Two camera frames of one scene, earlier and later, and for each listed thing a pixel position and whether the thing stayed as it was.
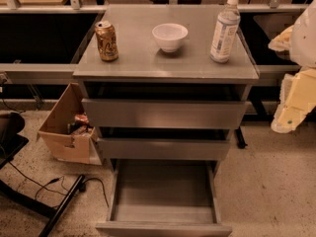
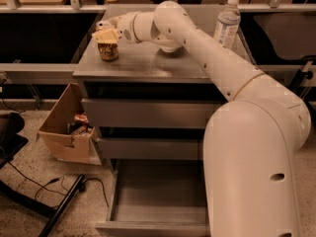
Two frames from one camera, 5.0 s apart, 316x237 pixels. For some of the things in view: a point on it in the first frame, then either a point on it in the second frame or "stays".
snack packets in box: (81, 125) stays
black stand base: (39, 205) stays
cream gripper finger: (283, 41) to (126, 30)
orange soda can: (107, 40) stays
